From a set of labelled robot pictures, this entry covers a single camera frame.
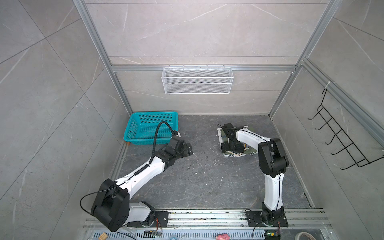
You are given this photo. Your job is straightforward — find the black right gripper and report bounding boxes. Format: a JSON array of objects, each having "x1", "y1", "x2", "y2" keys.
[{"x1": 221, "y1": 140, "x2": 244, "y2": 153}]

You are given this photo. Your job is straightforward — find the olive green tank top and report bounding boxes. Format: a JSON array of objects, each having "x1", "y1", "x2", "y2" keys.
[{"x1": 221, "y1": 143, "x2": 258, "y2": 157}]

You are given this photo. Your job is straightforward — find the white navy-trimmed tank top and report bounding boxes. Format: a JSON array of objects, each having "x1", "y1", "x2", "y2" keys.
[{"x1": 217, "y1": 125, "x2": 259, "y2": 158}]

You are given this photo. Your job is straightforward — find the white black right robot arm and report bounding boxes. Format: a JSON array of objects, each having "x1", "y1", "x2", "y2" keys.
[{"x1": 218, "y1": 123, "x2": 289, "y2": 227}]

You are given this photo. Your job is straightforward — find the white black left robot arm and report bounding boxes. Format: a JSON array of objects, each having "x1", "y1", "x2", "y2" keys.
[{"x1": 87, "y1": 129, "x2": 193, "y2": 232}]

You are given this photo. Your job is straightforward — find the teal plastic basket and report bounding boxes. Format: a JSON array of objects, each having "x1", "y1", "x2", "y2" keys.
[{"x1": 124, "y1": 112, "x2": 179, "y2": 145}]

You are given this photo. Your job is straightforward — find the pink small object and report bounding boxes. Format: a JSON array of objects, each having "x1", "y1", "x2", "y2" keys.
[{"x1": 216, "y1": 234, "x2": 231, "y2": 240}]

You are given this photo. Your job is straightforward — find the green circuit board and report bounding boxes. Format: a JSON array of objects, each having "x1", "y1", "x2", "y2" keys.
[{"x1": 265, "y1": 230, "x2": 281, "y2": 240}]

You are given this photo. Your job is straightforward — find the white tape roll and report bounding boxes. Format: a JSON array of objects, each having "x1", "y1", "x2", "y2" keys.
[{"x1": 295, "y1": 232, "x2": 316, "y2": 240}]

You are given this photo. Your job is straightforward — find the small wooden block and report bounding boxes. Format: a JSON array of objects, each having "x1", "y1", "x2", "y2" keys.
[{"x1": 98, "y1": 232, "x2": 108, "y2": 240}]

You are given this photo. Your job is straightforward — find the white wire mesh shelf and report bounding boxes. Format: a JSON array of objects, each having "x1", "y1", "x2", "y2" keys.
[{"x1": 162, "y1": 67, "x2": 234, "y2": 95}]

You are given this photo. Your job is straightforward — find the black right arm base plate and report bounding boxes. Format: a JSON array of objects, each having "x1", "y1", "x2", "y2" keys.
[{"x1": 244, "y1": 209, "x2": 289, "y2": 227}]

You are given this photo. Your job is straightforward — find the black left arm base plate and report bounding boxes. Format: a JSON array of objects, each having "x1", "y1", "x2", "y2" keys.
[{"x1": 127, "y1": 211, "x2": 169, "y2": 228}]

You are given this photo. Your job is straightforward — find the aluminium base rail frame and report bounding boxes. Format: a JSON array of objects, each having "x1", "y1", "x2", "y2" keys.
[{"x1": 78, "y1": 209, "x2": 337, "y2": 240}]

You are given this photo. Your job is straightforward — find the black wire hook rack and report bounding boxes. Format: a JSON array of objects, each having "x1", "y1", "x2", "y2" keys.
[{"x1": 308, "y1": 89, "x2": 384, "y2": 171}]

